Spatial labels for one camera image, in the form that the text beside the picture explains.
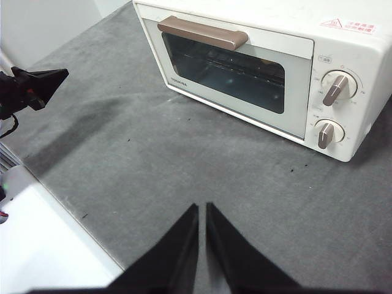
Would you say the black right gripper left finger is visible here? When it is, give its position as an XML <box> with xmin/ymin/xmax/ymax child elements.
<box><xmin>107</xmin><ymin>203</ymin><xmax>199</xmax><ymax>294</ymax></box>

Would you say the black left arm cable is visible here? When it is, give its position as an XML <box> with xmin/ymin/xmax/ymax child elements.
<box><xmin>0</xmin><ymin>113</ymin><xmax>20</xmax><ymax>139</ymax></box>

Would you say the metal wire oven rack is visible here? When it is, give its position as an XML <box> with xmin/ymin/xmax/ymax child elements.
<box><xmin>177</xmin><ymin>50</ymin><xmax>285</xmax><ymax>85</ymax></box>

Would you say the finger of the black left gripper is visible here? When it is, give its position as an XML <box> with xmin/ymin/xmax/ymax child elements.
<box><xmin>11</xmin><ymin>67</ymin><xmax>69</xmax><ymax>90</ymax></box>
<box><xmin>26</xmin><ymin>70</ymin><xmax>69</xmax><ymax>107</ymax></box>

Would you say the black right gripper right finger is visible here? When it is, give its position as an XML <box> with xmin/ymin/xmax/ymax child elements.
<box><xmin>205</xmin><ymin>202</ymin><xmax>301</xmax><ymax>294</ymax></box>

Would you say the white Toshiba toaster oven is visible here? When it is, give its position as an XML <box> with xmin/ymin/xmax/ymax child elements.
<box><xmin>132</xmin><ymin>0</ymin><xmax>392</xmax><ymax>163</ymax></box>

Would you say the beige oven knob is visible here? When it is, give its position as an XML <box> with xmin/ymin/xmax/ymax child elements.
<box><xmin>321</xmin><ymin>70</ymin><xmax>358</xmax><ymax>107</ymax></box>
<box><xmin>314</xmin><ymin>118</ymin><xmax>346</xmax><ymax>150</ymax></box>

